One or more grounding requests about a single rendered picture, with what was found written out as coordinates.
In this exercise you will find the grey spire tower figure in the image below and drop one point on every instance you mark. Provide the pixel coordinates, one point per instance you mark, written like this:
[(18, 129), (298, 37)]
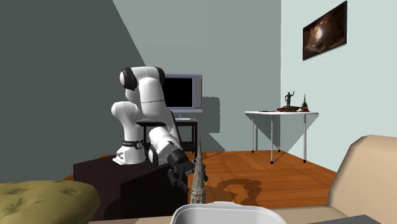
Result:
[(198, 186)]

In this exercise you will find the olive green cushion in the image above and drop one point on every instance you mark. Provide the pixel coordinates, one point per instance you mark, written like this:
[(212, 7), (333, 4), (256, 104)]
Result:
[(43, 201)]

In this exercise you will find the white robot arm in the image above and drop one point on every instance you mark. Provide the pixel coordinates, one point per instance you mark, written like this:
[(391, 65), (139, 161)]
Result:
[(149, 90)]

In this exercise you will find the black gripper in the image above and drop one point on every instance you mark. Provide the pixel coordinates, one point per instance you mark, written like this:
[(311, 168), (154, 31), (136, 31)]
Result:
[(179, 160)]

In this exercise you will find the white table with figures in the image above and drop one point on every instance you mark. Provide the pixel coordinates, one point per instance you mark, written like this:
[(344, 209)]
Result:
[(279, 113)]

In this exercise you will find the white plastic container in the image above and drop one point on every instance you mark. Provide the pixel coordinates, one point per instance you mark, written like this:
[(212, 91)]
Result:
[(226, 214)]

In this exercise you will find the dark robot stand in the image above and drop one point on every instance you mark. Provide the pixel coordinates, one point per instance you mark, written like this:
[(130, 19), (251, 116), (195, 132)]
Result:
[(102, 180)]

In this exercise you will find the dark television table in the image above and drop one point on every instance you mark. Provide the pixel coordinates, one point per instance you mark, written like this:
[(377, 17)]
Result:
[(187, 133)]

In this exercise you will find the grey television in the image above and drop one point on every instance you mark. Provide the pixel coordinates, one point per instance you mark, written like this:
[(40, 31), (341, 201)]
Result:
[(181, 93)]

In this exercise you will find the dark grey flat tablet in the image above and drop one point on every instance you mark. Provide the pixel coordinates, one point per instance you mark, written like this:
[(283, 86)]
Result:
[(347, 220)]

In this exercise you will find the dark brown wall picture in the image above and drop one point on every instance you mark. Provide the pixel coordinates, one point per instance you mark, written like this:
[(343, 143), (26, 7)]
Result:
[(325, 31)]

